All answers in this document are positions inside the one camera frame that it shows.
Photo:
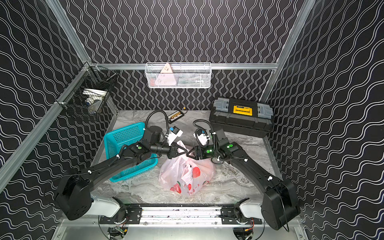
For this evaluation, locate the clear wall-mounted basket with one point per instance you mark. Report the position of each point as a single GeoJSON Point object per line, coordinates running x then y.
{"type": "Point", "coordinates": [188, 75]}

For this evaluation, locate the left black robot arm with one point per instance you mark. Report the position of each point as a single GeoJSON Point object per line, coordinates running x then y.
{"type": "Point", "coordinates": [73, 195]}

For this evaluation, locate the pink triangular card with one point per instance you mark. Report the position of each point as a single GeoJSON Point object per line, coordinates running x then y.
{"type": "Point", "coordinates": [166, 77]}

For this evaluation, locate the black wire mesh basket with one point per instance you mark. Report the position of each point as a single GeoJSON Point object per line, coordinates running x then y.
{"type": "Point", "coordinates": [87, 100]}

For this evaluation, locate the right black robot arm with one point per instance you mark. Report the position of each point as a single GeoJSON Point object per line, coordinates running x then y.
{"type": "Point", "coordinates": [280, 201]}

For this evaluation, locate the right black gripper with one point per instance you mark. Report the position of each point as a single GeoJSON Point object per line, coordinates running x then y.
{"type": "Point", "coordinates": [195, 150]}

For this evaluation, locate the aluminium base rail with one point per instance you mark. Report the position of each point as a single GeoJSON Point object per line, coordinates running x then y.
{"type": "Point", "coordinates": [183, 216]}

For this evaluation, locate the pink strawberry plastic bag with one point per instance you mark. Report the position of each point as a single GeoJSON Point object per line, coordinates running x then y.
{"type": "Point", "coordinates": [186, 176]}

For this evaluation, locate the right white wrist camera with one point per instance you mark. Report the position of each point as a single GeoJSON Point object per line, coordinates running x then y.
{"type": "Point", "coordinates": [202, 137]}

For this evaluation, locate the black yellow toolbox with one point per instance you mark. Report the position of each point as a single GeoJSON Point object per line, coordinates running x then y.
{"type": "Point", "coordinates": [242, 117]}

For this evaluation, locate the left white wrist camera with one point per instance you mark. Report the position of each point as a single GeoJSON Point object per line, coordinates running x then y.
{"type": "Point", "coordinates": [174, 132]}

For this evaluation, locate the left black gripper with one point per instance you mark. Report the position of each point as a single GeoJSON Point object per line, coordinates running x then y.
{"type": "Point", "coordinates": [172, 151]}

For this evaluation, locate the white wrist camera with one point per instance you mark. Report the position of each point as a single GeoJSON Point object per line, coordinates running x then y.
{"type": "Point", "coordinates": [202, 137]}
{"type": "Point", "coordinates": [174, 132]}

